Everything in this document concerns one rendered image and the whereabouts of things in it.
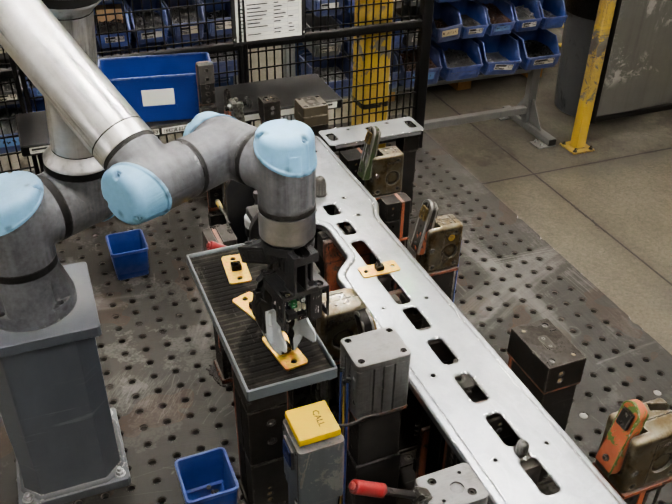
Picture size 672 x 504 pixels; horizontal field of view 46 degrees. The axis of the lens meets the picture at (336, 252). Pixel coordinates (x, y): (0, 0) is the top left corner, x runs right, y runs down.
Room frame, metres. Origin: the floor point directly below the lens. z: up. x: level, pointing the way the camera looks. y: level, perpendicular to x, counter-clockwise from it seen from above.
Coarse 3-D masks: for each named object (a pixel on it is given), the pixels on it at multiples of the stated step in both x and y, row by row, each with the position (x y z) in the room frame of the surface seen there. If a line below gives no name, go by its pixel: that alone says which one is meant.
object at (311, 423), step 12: (300, 408) 0.77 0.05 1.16; (312, 408) 0.77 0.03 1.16; (324, 408) 0.77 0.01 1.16; (288, 420) 0.75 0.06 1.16; (300, 420) 0.75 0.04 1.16; (312, 420) 0.75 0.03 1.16; (324, 420) 0.75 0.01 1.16; (300, 432) 0.73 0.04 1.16; (312, 432) 0.73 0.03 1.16; (324, 432) 0.73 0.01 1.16; (336, 432) 0.73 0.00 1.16; (300, 444) 0.72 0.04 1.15
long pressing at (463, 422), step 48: (336, 192) 1.66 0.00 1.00; (336, 240) 1.44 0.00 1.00; (384, 240) 1.45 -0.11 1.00; (384, 288) 1.27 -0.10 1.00; (432, 288) 1.27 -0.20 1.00; (432, 336) 1.12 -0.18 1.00; (480, 336) 1.13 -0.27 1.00; (432, 384) 0.99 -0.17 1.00; (480, 384) 1.00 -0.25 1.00; (480, 432) 0.89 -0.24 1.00; (528, 432) 0.89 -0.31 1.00; (480, 480) 0.79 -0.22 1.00; (528, 480) 0.79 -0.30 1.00; (576, 480) 0.79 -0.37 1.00
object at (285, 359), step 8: (264, 336) 0.92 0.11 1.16; (288, 344) 0.89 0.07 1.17; (272, 352) 0.89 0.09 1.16; (288, 352) 0.89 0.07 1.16; (296, 352) 0.89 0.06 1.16; (280, 360) 0.87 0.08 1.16; (288, 360) 0.87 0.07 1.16; (296, 360) 0.87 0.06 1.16; (304, 360) 0.87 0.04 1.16; (288, 368) 0.85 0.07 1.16
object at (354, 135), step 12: (384, 120) 2.08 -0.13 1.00; (396, 120) 2.08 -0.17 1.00; (408, 120) 2.08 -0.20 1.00; (324, 132) 1.99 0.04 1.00; (336, 132) 1.99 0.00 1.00; (348, 132) 1.99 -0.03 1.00; (360, 132) 2.00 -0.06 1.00; (384, 132) 2.00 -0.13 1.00; (396, 132) 2.00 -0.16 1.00; (408, 132) 2.00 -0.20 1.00; (420, 132) 2.01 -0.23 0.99; (336, 144) 1.92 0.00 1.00; (348, 144) 1.93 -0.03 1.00; (360, 144) 1.94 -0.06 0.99
